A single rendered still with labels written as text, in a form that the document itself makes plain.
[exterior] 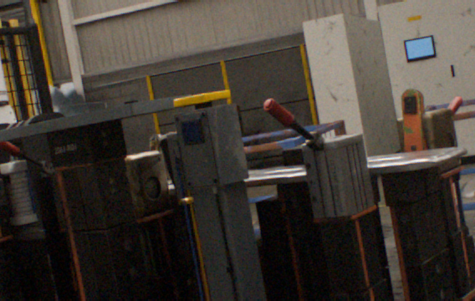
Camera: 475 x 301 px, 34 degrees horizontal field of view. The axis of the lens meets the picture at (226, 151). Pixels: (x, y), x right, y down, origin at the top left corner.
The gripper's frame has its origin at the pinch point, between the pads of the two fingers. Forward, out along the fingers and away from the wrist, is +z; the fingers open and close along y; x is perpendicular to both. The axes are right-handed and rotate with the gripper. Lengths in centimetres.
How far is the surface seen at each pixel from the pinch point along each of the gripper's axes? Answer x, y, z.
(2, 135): -57, -40, -6
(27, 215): -35.8, -22.7, 10.3
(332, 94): 312, 710, -6
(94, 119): -80, -41, -5
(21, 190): -35.6, -22.8, 5.1
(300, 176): -94, -9, 10
